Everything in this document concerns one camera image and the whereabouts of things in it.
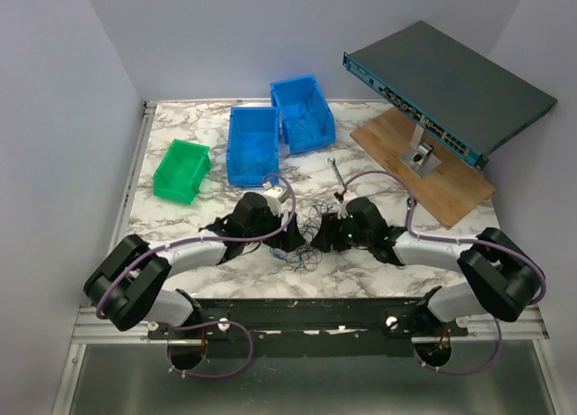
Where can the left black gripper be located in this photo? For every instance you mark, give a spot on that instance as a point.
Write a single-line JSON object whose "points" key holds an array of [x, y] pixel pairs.
{"points": [[288, 240]]}

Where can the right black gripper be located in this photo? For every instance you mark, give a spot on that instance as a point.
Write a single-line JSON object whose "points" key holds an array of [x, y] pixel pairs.
{"points": [[328, 233]]}

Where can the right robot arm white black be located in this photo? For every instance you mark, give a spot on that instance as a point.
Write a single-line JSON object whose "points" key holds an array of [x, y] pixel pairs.
{"points": [[500, 279]]}

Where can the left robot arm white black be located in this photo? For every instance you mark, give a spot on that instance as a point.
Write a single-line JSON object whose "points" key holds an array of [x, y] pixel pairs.
{"points": [[127, 287]]}

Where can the small silver wrench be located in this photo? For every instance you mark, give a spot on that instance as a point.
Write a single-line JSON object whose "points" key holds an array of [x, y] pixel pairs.
{"points": [[337, 173]]}

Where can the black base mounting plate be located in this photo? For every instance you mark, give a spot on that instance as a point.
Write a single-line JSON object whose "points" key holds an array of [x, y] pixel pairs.
{"points": [[308, 327]]}

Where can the blue plastic bin right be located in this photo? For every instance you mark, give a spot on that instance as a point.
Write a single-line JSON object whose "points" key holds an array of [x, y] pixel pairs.
{"points": [[307, 122]]}

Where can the blue plastic bin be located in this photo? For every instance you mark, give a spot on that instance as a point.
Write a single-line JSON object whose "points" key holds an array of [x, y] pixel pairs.
{"points": [[307, 122], [253, 145]]}

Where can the blue plastic bin left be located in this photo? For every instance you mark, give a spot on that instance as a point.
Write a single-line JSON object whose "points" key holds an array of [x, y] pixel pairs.
{"points": [[253, 145]]}

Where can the green plastic bin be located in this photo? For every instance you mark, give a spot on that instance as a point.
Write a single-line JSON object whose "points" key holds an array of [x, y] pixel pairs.
{"points": [[181, 172]]}

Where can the wooden board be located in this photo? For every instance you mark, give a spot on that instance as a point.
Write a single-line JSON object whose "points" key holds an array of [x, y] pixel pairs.
{"points": [[448, 192]]}

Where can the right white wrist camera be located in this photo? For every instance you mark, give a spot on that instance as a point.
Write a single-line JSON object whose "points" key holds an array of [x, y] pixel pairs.
{"points": [[342, 197]]}

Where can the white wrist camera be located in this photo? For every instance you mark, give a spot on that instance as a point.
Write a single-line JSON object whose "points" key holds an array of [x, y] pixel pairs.
{"points": [[342, 197], [276, 196]]}

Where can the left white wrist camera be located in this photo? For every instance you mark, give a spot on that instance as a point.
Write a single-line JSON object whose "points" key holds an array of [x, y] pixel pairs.
{"points": [[276, 196]]}

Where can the metal switch stand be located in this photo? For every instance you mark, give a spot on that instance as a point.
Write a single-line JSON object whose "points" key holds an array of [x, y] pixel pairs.
{"points": [[420, 156]]}

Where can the aluminium frame rail left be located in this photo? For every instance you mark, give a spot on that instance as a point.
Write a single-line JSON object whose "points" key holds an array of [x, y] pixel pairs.
{"points": [[133, 174]]}

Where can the dark network switch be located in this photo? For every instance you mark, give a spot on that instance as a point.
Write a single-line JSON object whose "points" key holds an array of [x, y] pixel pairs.
{"points": [[464, 100]]}

